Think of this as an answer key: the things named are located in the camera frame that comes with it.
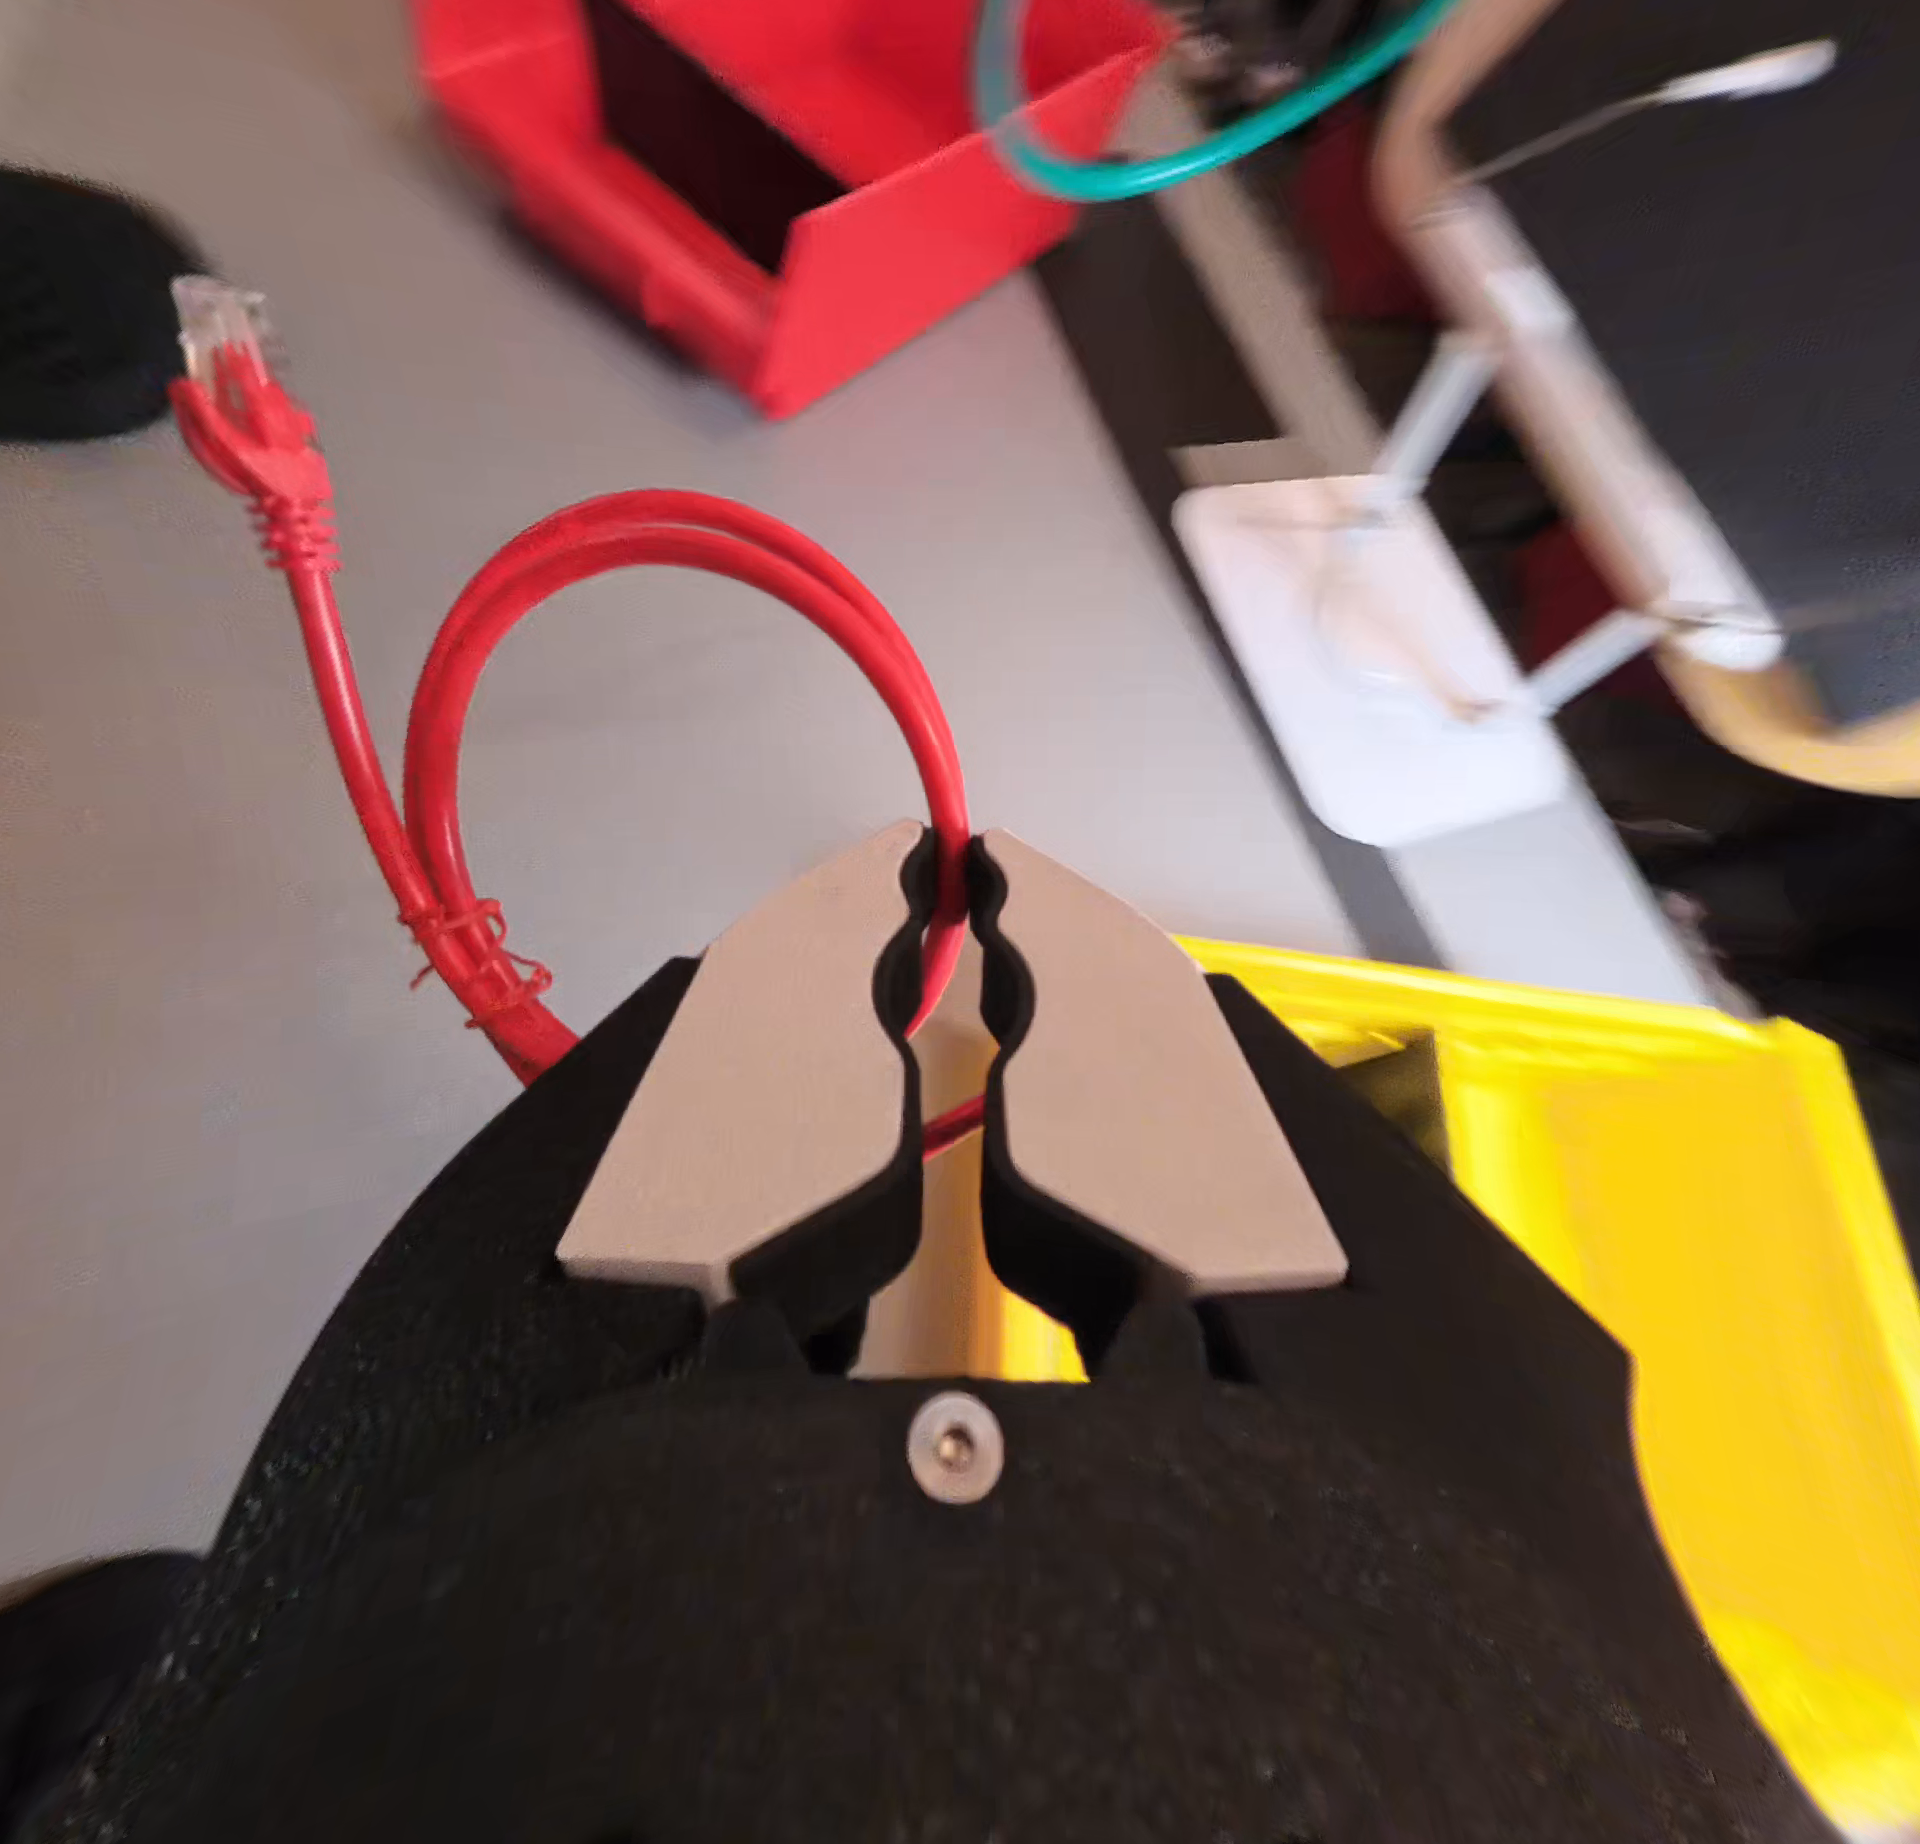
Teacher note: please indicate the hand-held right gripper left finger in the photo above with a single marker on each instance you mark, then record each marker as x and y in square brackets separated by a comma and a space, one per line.
[748, 1111]

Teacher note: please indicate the black bin divider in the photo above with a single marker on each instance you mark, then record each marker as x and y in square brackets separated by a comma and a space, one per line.
[691, 134]

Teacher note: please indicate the yellow plastic bin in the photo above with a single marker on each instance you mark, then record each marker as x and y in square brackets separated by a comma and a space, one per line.
[1681, 1243]

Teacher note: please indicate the red plastic bin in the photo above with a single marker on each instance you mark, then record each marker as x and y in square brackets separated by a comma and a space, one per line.
[897, 239]

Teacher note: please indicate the black knit cloth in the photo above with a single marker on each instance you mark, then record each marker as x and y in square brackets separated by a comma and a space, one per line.
[74, 317]

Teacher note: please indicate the black wood-edged board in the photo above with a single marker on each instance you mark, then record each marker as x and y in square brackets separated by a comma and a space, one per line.
[1771, 300]

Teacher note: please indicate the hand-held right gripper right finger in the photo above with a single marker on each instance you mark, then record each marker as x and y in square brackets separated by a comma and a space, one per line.
[1155, 1127]

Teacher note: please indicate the white board stand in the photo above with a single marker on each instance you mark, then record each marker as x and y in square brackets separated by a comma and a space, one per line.
[1377, 643]

